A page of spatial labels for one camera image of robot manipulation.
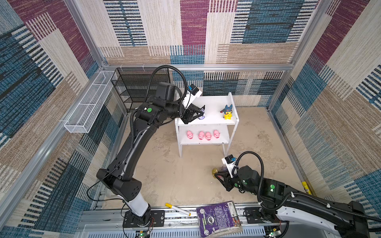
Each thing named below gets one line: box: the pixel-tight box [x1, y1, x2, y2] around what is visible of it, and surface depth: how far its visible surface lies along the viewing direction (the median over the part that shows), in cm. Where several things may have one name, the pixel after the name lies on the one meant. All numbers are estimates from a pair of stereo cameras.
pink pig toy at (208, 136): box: [205, 131, 212, 141], surface depth 85 cm
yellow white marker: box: [165, 202, 191, 217], surface depth 78 cm
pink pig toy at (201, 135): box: [197, 130, 205, 141], surface depth 85 cm
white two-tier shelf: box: [174, 92, 240, 158], surface depth 84 cm
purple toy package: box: [195, 200, 243, 238], surface depth 73 cm
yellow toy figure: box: [220, 104, 233, 120], surface depth 69 cm
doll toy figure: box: [211, 167, 219, 179], surface depth 76 cm
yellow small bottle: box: [301, 181, 313, 196], surface depth 87 cm
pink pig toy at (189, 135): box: [186, 129, 194, 140], surface depth 85 cm
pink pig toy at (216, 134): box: [213, 129, 221, 139], surface depth 86 cm
